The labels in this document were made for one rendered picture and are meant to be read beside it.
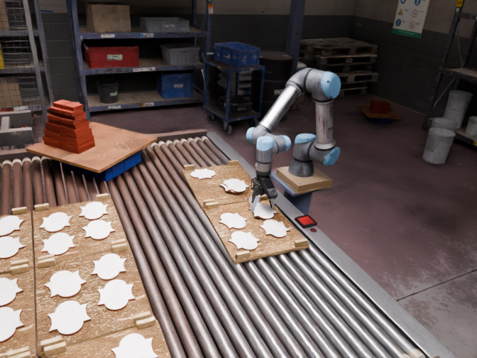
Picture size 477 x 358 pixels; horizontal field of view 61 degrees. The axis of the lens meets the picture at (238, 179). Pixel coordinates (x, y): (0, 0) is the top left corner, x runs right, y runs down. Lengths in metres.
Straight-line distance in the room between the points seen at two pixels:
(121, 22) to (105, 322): 4.88
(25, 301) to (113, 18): 4.71
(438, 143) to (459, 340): 2.81
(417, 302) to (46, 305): 2.39
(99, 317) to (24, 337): 0.22
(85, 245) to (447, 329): 2.28
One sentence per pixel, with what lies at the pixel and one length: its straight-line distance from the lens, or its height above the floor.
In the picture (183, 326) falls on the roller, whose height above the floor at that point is 0.92.
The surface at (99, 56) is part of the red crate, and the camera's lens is 5.84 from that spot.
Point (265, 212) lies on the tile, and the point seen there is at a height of 0.95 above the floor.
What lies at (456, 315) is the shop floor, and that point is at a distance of 3.19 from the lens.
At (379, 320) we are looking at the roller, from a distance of 1.57.
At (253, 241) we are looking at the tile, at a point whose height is 0.94.
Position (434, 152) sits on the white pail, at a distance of 5.33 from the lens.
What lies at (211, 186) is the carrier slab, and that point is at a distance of 2.14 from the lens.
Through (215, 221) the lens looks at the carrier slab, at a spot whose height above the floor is 0.94.
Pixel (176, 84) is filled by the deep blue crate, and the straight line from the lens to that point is 6.21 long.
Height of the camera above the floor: 1.98
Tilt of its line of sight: 28 degrees down
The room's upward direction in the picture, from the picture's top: 4 degrees clockwise
